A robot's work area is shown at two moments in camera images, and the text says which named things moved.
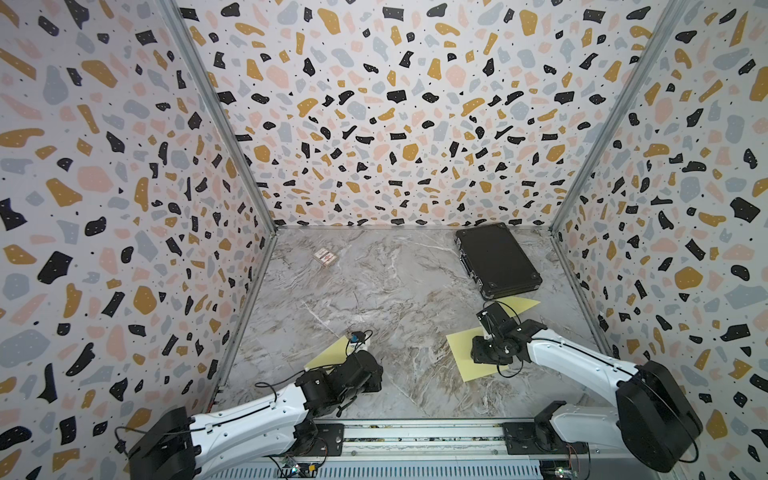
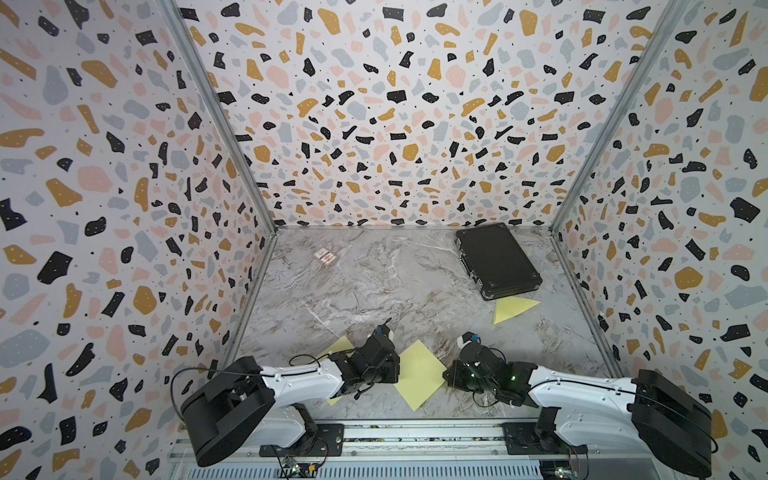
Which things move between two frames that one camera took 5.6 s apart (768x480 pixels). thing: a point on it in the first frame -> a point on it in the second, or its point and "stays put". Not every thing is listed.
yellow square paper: (514, 305) stays put
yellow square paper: (334, 354) stays put
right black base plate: (539, 438) stays put
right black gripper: (476, 353) -> (453, 369)
